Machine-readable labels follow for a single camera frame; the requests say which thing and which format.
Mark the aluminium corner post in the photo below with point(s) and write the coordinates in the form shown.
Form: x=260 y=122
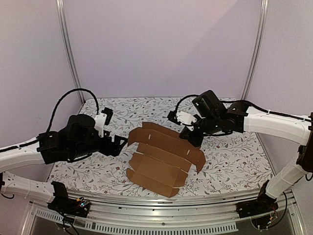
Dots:
x=257 y=48
x=66 y=40

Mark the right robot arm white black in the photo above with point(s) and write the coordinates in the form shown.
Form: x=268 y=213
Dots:
x=215 y=119

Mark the curved aluminium rail base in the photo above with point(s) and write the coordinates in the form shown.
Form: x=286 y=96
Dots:
x=189 y=215

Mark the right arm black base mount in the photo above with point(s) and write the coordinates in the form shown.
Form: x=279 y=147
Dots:
x=262 y=204

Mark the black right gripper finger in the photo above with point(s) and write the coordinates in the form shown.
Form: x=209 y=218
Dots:
x=186 y=134
x=196 y=141

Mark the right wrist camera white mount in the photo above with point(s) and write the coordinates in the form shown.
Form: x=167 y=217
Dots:
x=182 y=118

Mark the brown cardboard box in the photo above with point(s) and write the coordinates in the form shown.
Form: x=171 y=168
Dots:
x=162 y=160

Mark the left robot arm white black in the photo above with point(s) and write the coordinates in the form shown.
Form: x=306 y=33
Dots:
x=82 y=136

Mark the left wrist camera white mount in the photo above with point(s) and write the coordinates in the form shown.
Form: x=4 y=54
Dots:
x=102 y=119

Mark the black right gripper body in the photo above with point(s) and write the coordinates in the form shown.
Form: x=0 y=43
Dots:
x=191 y=130

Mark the left aluminium corner post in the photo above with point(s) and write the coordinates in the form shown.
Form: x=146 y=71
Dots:
x=66 y=40

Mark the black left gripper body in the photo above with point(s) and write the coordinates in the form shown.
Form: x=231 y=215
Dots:
x=106 y=149

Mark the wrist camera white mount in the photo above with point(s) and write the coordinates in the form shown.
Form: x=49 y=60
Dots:
x=182 y=118
x=102 y=119

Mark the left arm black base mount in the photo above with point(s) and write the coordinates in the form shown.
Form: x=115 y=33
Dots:
x=63 y=204

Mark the right aluminium corner post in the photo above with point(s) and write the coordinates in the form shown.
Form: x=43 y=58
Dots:
x=257 y=48

